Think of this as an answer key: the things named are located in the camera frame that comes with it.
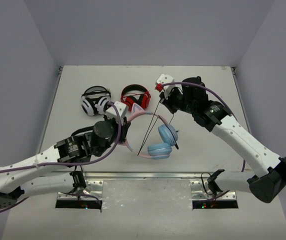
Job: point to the metal table edge rail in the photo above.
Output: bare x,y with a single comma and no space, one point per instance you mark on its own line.
118,175

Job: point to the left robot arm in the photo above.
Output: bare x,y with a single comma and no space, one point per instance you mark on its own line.
53,170

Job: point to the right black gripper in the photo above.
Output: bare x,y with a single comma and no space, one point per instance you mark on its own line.
168,101

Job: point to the black white headphones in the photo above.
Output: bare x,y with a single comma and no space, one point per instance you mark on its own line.
95,100

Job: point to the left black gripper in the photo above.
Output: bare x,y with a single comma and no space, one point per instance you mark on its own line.
125,127

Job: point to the metal mounting bracket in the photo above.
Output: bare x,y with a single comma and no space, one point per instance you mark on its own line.
197,190
93,190

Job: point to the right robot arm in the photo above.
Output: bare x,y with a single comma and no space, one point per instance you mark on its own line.
269,168

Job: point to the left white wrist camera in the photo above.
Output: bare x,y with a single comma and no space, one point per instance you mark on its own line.
116,107

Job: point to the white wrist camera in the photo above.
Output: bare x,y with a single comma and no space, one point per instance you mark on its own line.
165,85
116,107

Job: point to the red black headphones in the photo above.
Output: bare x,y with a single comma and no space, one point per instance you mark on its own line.
135,94

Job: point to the left metal mounting bracket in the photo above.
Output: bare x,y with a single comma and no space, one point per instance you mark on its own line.
93,190

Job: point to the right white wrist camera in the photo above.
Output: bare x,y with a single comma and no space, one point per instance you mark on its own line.
165,85

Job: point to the right metal mounting bracket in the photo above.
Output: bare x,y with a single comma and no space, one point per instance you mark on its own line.
197,190

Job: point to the pink blue cat-ear headphones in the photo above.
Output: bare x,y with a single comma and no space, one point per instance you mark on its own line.
166,131

